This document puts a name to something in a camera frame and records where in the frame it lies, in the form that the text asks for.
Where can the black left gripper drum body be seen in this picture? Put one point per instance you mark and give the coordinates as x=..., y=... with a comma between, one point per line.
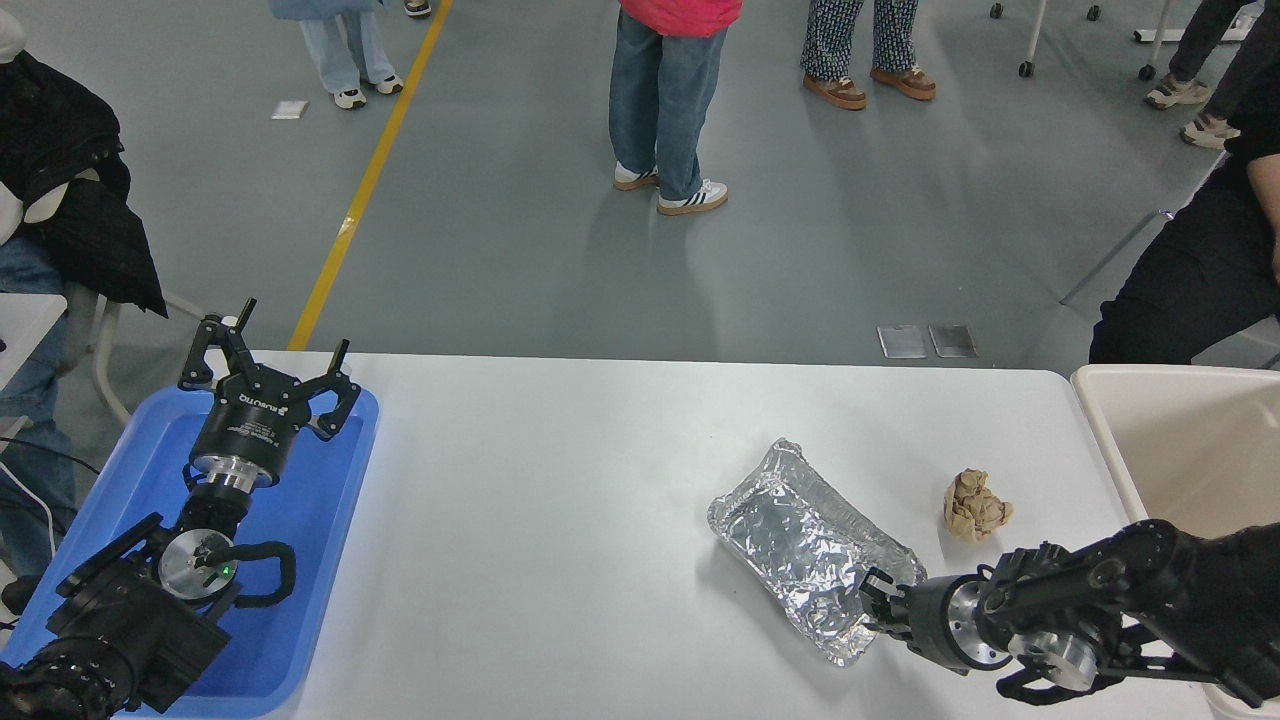
x=250, y=420

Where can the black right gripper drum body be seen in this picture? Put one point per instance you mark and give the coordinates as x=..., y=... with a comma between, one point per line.
x=930, y=620

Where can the rectangular silver foil plate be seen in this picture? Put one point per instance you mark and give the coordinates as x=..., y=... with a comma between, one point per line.
x=800, y=540

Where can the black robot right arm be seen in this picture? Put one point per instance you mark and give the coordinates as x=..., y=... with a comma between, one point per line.
x=1150, y=570

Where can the silver metal floor plate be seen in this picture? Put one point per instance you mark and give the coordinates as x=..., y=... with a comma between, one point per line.
x=902, y=342
x=953, y=341

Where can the crumpled tan paper ball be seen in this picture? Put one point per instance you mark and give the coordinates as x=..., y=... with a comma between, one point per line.
x=975, y=508

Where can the white chair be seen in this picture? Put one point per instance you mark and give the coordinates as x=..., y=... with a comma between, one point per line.
x=103, y=350

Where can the blue plastic tray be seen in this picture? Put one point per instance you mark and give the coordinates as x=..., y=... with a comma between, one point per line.
x=310, y=530

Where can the small white side table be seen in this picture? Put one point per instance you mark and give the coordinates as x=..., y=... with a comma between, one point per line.
x=25, y=325

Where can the person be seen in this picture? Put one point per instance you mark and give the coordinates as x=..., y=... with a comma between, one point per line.
x=340, y=45
x=70, y=190
x=1205, y=45
x=660, y=90
x=895, y=40
x=418, y=7
x=1190, y=280

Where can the white paper scrap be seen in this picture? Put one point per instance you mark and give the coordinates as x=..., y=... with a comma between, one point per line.
x=289, y=110

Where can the large pale plastic bin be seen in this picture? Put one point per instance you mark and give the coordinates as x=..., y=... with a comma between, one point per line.
x=1190, y=450

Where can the white wheeled stand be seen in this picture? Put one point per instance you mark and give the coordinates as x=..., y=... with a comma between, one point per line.
x=1037, y=25
x=1158, y=35

